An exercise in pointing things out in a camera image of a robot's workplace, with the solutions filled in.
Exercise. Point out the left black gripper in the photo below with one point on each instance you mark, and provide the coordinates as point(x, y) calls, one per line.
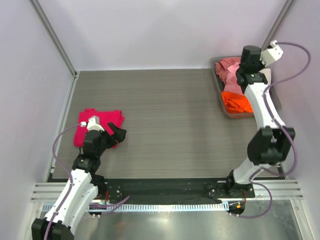
point(119, 134)

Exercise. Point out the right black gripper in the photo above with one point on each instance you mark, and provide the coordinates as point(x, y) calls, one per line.
point(261, 65)

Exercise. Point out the light pink t shirt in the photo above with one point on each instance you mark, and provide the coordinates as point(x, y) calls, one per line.
point(231, 84)

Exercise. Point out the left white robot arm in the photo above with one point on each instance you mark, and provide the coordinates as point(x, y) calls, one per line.
point(83, 184)

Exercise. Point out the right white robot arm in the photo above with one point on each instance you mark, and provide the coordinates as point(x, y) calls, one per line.
point(272, 141)

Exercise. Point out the white t shirt green collar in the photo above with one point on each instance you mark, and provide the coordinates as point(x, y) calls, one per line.
point(268, 74)

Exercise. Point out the folded magenta t shirt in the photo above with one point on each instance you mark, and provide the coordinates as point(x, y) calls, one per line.
point(116, 117)

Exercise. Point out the dusty rose t shirt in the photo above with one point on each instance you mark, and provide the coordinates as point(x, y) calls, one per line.
point(221, 67)

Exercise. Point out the orange t shirt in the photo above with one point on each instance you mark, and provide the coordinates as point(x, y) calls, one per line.
point(236, 103)

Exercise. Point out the grey plastic tray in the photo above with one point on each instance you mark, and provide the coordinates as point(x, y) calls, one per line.
point(220, 87)

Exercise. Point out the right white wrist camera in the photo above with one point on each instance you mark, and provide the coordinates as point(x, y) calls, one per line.
point(271, 54)

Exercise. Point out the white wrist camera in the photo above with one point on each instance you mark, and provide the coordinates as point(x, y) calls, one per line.
point(271, 54)
point(93, 124)

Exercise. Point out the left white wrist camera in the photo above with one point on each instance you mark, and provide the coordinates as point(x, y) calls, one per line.
point(93, 124)

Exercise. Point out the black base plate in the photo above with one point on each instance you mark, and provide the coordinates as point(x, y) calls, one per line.
point(176, 191)

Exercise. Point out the right aluminium frame post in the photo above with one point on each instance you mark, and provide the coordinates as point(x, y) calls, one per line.
point(280, 19)

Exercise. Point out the aluminium frame post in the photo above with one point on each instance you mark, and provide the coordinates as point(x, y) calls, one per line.
point(280, 19)
point(53, 36)

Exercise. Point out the aluminium front rail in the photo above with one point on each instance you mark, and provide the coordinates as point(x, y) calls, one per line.
point(47, 191)

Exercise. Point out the left aluminium frame post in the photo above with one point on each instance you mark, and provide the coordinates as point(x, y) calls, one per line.
point(53, 36)

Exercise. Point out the white slotted cable duct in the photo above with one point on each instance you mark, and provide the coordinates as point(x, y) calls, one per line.
point(139, 208)

